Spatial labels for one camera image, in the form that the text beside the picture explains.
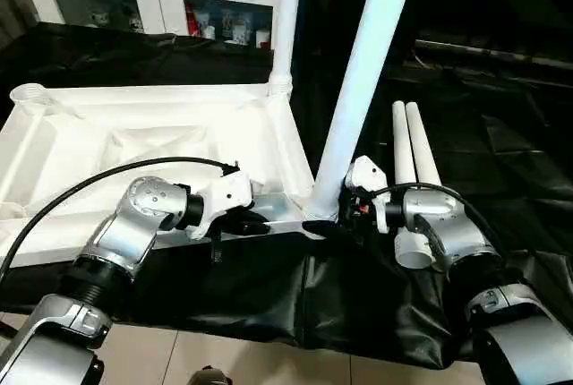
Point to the white plastic table top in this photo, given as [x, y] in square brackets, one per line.
[134, 107]

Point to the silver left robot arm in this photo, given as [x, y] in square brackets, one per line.
[134, 215]

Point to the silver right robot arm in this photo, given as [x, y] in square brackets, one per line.
[447, 210]

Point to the black mat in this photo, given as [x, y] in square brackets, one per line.
[179, 286]

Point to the dark metal rod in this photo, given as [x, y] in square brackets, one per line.
[492, 51]

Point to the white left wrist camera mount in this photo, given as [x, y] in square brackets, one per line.
[228, 192]

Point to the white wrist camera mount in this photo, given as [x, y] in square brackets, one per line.
[369, 174]
[228, 192]

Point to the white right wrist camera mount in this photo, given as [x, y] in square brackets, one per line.
[369, 174]

